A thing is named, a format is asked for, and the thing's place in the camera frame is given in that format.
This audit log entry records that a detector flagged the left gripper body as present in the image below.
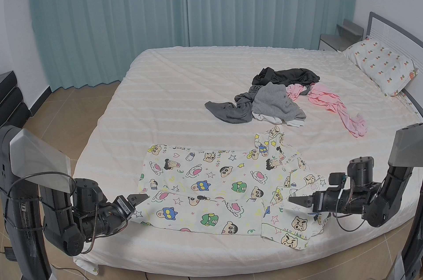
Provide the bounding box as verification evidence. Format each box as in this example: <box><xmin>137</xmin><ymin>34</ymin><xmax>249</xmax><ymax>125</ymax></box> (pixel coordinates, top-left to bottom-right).
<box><xmin>111</xmin><ymin>194</ymin><xmax>137</xmax><ymax>223</ymax></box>

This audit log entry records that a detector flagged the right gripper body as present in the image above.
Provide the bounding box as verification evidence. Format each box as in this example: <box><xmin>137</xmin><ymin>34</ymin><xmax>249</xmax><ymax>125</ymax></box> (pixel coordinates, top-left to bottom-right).
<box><xmin>311</xmin><ymin>190</ymin><xmax>346</xmax><ymax>215</ymax></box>

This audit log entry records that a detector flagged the white printed pyjama top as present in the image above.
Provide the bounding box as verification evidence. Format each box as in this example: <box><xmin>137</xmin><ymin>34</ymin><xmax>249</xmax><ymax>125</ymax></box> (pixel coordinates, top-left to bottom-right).
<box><xmin>138</xmin><ymin>127</ymin><xmax>326</xmax><ymax>250</ymax></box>

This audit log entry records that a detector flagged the white garment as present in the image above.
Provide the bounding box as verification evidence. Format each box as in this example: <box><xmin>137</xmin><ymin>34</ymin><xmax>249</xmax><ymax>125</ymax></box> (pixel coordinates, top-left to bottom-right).
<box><xmin>253</xmin><ymin>112</ymin><xmax>306</xmax><ymax>129</ymax></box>

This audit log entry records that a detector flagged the grey knit garment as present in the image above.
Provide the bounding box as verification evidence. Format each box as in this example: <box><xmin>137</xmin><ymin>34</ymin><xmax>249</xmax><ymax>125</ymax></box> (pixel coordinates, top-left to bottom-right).
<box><xmin>252</xmin><ymin>82</ymin><xmax>307</xmax><ymax>122</ymax></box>

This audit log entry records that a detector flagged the pink garment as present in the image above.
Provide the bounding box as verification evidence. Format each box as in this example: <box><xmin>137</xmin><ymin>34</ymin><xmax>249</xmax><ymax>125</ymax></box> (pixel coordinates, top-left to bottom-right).
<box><xmin>286</xmin><ymin>84</ymin><xmax>368</xmax><ymax>138</ymax></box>

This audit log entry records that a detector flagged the dark grey garment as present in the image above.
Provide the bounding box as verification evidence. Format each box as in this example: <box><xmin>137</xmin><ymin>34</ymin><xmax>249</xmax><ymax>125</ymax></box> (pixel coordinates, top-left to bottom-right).
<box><xmin>205</xmin><ymin>85</ymin><xmax>262</xmax><ymax>124</ymax></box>

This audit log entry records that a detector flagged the black garment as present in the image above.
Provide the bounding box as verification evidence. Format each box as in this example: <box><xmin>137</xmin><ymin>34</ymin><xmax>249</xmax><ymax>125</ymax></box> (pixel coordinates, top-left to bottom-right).
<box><xmin>252</xmin><ymin>67</ymin><xmax>321</xmax><ymax>87</ymax></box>

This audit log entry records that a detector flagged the bed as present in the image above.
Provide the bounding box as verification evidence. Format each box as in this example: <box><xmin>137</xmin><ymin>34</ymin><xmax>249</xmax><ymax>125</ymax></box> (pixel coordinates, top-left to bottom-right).
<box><xmin>73</xmin><ymin>12</ymin><xmax>423</xmax><ymax>276</ymax></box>

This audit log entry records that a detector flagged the white printed pillow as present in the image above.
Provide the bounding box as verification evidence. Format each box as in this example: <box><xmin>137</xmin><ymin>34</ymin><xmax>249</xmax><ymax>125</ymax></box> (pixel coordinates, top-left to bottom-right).
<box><xmin>342</xmin><ymin>37</ymin><xmax>418</xmax><ymax>97</ymax></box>

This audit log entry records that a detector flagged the black chest of drawers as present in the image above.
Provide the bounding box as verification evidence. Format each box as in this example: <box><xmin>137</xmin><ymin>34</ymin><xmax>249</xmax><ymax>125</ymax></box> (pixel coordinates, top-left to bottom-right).
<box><xmin>0</xmin><ymin>71</ymin><xmax>32</xmax><ymax>127</ymax></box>

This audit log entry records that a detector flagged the grey bedside table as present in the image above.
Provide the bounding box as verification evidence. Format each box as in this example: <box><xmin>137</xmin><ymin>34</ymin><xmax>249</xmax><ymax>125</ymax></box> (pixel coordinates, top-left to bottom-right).
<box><xmin>319</xmin><ymin>19</ymin><xmax>364</xmax><ymax>51</ymax></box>

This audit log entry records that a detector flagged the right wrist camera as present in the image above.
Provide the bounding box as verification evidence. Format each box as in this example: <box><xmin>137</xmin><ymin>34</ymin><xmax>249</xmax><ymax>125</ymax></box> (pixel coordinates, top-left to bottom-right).
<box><xmin>328</xmin><ymin>172</ymin><xmax>348</xmax><ymax>189</ymax></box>

